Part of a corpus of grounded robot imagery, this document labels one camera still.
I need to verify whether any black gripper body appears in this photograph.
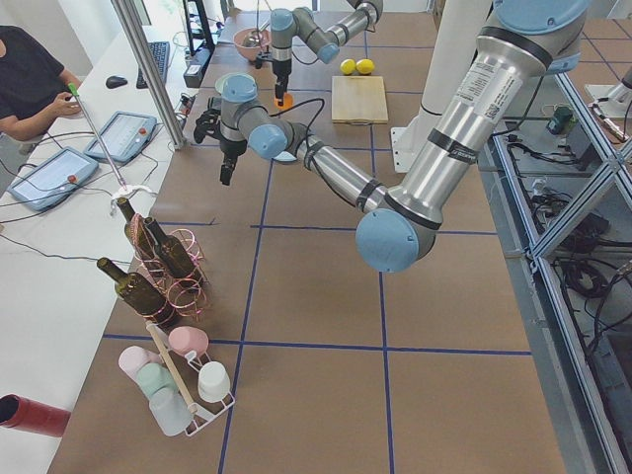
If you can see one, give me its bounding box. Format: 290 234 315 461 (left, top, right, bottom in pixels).
193 109 247 158
255 47 292 89

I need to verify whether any orange mandarin fruit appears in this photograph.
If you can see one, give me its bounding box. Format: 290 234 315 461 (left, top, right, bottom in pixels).
275 93 294 111

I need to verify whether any light blue plate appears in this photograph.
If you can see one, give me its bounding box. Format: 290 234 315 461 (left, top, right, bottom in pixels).
273 151 297 163

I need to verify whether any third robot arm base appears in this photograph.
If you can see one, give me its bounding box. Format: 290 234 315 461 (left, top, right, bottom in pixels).
585 69 631 119

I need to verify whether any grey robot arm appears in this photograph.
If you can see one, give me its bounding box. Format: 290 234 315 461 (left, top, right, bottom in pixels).
257 0 383 106
194 1 589 273

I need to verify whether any light green plate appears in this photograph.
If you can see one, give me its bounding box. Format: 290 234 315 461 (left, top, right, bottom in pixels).
214 73 234 96

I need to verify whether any pink bowl of ice cubes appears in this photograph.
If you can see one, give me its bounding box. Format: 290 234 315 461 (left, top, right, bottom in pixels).
233 28 271 62

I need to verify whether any metal scoop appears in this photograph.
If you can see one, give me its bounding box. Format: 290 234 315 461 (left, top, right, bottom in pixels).
242 3 263 48

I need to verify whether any lower yellow lemon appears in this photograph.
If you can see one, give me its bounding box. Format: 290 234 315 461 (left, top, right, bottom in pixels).
340 58 356 76

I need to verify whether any yellow lemon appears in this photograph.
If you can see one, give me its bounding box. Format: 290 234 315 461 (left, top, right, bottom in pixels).
340 58 356 76
355 58 375 75

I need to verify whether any wooden cutting board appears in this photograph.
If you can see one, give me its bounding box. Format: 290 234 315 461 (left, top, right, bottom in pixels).
331 76 389 123

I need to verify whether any far teach pendant tablet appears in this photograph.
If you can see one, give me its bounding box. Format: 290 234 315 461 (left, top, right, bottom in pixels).
99 111 157 165

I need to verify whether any teach pendant tablet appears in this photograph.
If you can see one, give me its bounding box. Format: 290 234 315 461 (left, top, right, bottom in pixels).
8 147 98 211
99 111 157 165

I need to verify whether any upper yellow lemon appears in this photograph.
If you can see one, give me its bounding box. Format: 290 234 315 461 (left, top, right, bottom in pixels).
355 58 375 75

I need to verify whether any black keyboard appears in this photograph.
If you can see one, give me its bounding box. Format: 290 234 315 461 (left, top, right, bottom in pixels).
135 40 172 91

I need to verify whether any upper black bottle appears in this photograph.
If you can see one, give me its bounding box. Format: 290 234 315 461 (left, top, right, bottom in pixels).
144 217 203 286

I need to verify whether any black bottle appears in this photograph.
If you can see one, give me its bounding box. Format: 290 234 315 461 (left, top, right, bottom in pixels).
144 217 203 286
97 257 182 330

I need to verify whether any black computer mouse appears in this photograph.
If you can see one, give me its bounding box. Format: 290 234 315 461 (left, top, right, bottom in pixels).
105 75 127 89

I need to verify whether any long grabber stick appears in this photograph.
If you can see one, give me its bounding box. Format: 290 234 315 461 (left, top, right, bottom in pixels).
68 83 157 214

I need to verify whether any lower black bottle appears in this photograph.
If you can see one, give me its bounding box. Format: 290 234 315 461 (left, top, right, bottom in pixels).
97 257 182 330

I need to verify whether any near teach pendant tablet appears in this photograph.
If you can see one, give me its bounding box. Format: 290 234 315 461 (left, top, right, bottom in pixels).
8 147 98 211

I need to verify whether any seated person black shirt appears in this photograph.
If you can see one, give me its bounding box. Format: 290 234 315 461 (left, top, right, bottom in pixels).
1 26 81 142

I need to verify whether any white cup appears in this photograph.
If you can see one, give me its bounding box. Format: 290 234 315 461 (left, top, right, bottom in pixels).
197 361 231 403

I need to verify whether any light pink cup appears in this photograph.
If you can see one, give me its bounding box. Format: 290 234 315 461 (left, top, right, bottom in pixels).
118 346 162 382

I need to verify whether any green cup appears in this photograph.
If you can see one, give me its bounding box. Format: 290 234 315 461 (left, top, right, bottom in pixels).
135 362 178 399

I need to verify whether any pale grey cup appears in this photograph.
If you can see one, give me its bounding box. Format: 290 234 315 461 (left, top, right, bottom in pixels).
149 387 194 436

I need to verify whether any red cylinder bottle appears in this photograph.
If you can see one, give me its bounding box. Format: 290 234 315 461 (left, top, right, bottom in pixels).
1 394 71 437

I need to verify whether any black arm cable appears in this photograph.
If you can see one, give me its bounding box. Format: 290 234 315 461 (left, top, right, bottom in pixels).
269 97 327 172

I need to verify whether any copper wire rack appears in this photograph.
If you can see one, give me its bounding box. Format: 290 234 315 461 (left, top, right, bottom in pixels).
124 213 208 322

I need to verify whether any aluminium frame post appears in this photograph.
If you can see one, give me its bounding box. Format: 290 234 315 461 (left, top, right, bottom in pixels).
111 0 186 150

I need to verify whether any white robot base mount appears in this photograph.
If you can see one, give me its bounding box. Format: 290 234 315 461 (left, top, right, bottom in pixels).
391 0 492 173

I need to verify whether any white tray frame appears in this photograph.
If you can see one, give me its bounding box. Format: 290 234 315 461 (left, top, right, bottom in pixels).
146 323 235 437

